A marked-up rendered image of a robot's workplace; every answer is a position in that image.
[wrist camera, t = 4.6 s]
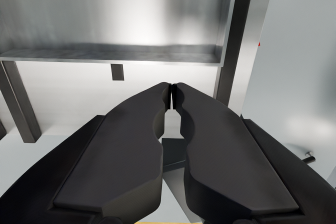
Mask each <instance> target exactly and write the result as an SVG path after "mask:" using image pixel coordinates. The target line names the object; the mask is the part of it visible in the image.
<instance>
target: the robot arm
mask: <svg viewBox="0 0 336 224"><path fill-rule="evenodd" d="M171 95H172V106H173V110H176V111H177V112H178V113H179V115H180V116H181V121H180V134H181V136H182V137H183V138H184V139H185V140H186V142H187V143H188V145H187V148H186V157H185V167H184V176H183V182H184V191H185V200H186V204H187V207H188V208H189V209H190V210H191V211H192V212H193V213H194V214H196V215H198V216H199V218H200V220H201V222H202V224H336V190H335V189H334V188H333V187H332V186H331V185H330V184H329V183H328V182H327V181H326V180H325V179H324V178H323V177H321V176H320V175H319V174H318V173H317V172H316V171H315V170H313V169H312V168H311V167H310V166H309V165H307V164H306V163H305V162H304V161H302V160H301V159H300V158H299V157H297V156H296V155H295V154H294V153H292V152H291V151H290V150H289V149H287V148H286V147H285V146H284V145H282V144H281V143H280V142H279V141H277V140H276V139H275V138H274V137H272V136H271V135H270V134H269V133H267V132H266V131H265V130H263V129H262V128H261V127H260V126H258V125H257V124H256V123H255V122H253V121H252V120H251V119H250V118H249V119H242V118H241V117H240V116H238V115H237V114H236V113H235V112H234V111H232V110H231V109H230V108H228V107H227V106H226V105H224V104H223V103H221V102H220V101H218V100H216V99H215V98H213V97H211V96H209V95H207V94H205V93H203V92H201V91H199V90H197V89H195V88H193V87H191V86H190V85H188V84H186V83H184V82H178V83H173V84H172V83H168V82H165V81H163V82H160V83H158V84H156V85H154V86H152V87H150V88H148V89H146V90H144V91H141V92H139V93H137V94H135V95H133V96H131V97H129V98H128V99H126V100H124V101H123V102H121V103H120V104H118V105H117V106H116V107H114V108H113V109H112V110H111V111H109V112H108V113H107V114H106V115H96V116H95V117H94V118H92V119H91V120H90V121H88V122H87V123H86V124H85V125H83V126H82V127H81V128H79V129H78V130H77V131H76V132H74V133H73V134H72V135H70V136H69V137H68V138H67V139H65V140H64V141H63V142H61V143H60V144H59V145H58V146H56V147H55V148H54V149H52V150H51V151H50V152H49V153H47V154H46V155H45V156H44V157H42V158H41V159H40V160H39V161H37V162H36V163H35V164H34V165H33V166H31V167H30V168H29V169H28V170H27V171H26V172H25V173H24V174H23V175H22V176H20V177H19V178H18V179H17V180H16V181H15V182H14V183H13V184H12V185H11V186H10V187H9V188H8V190H7V191H6V192H5V193H4V194H3V195H2V196H1V197H0V224H135V223H136V222H138V221H140V220H141V219H143V218H145V217H146V216H148V215H150V214H151V213H153V212H155V211H156V210H157V209H158V208H159V206H160V204H161V197H162V184H163V145H162V144H161V143H160V141H159V139H160V138H161V136H162V135H163V134H164V132H165V113H166V112H167V111H168V110H170V109H171Z"/></svg>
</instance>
